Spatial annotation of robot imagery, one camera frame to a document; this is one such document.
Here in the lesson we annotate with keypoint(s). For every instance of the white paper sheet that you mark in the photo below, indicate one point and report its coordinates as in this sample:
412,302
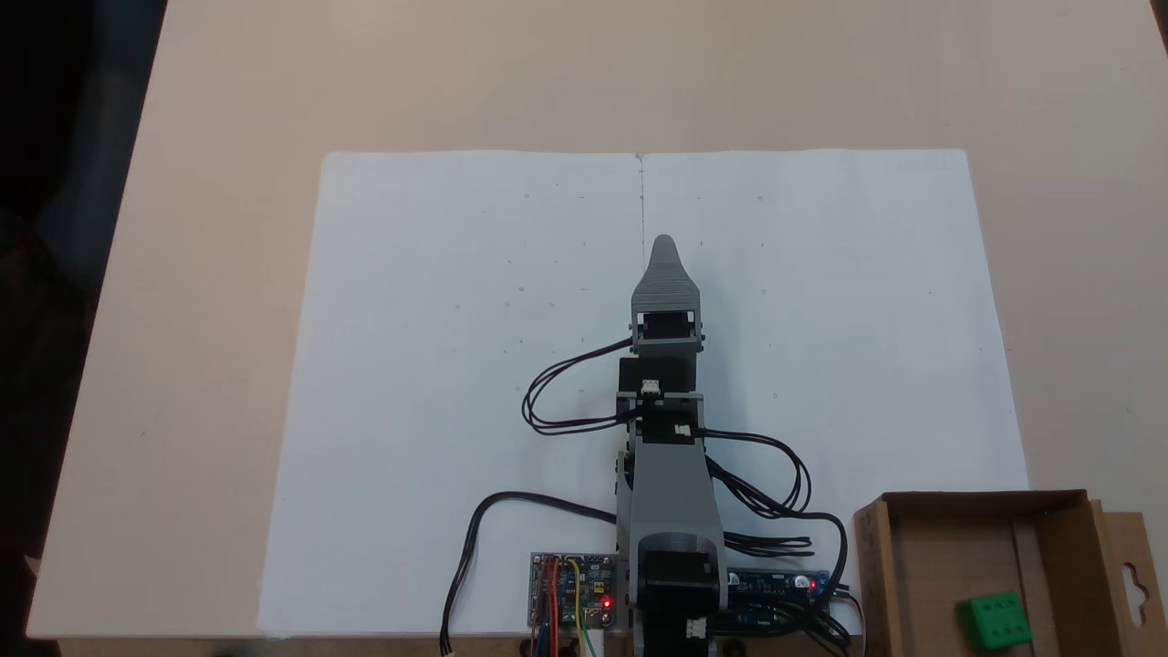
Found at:
456,365

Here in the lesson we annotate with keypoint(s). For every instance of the green dice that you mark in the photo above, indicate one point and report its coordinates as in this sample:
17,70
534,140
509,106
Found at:
995,620

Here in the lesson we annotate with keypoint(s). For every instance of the blue circuit board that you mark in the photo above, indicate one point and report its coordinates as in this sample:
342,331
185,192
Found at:
785,584

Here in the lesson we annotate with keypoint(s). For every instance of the brown cardboard box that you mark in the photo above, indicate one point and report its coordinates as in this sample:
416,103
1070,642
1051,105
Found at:
949,547

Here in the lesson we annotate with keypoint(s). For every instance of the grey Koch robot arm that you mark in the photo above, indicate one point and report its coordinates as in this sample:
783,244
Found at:
671,493

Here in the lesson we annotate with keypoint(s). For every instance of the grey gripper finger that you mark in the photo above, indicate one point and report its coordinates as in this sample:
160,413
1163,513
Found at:
665,278

